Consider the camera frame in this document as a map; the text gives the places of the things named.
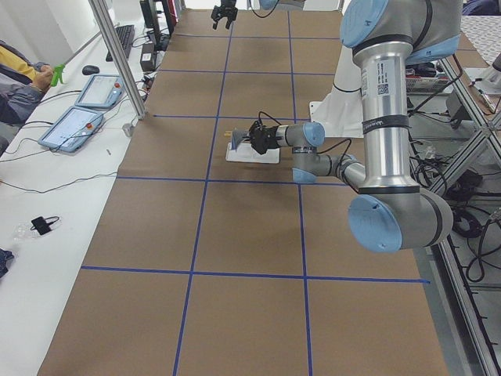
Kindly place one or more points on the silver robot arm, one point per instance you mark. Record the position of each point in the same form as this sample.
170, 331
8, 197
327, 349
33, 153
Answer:
391, 211

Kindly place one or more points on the clear plastic bag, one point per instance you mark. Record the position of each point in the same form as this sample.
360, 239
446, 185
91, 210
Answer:
26, 231

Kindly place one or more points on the black computer mouse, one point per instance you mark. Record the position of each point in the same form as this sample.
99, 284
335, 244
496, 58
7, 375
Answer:
90, 69

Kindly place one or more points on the wooden towel rack white base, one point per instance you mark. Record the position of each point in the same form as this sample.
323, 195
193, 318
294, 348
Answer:
246, 153

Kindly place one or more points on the lower teach pendant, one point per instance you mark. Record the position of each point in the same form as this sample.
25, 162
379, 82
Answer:
71, 131

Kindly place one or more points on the green grabber tool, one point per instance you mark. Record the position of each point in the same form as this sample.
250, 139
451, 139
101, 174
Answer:
57, 77

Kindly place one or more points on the black box with label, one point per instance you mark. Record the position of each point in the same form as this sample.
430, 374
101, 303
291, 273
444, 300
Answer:
148, 59

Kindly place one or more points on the grey towel with blue side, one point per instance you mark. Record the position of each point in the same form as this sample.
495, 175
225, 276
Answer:
238, 137

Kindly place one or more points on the aluminium side frame rail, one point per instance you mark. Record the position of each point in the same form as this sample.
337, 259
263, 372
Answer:
455, 139

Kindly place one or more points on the upper teach pendant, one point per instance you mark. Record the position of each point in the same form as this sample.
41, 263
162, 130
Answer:
102, 91

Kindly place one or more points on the teach pendant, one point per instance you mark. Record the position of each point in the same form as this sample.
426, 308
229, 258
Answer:
102, 91
71, 131

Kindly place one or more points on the small black dongle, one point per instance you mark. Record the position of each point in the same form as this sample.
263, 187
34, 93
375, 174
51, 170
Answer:
43, 225

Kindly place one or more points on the aluminium frame post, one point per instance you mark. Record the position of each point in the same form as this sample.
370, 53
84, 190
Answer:
113, 44

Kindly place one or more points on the white pedestal column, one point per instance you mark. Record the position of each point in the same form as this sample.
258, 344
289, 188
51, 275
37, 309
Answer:
340, 112

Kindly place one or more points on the black keyboard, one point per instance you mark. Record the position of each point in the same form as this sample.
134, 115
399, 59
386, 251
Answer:
126, 35

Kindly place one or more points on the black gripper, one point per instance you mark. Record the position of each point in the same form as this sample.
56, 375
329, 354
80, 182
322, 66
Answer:
221, 9
268, 137

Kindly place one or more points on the seated person yellow shirt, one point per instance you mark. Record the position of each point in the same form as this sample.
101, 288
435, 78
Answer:
23, 85

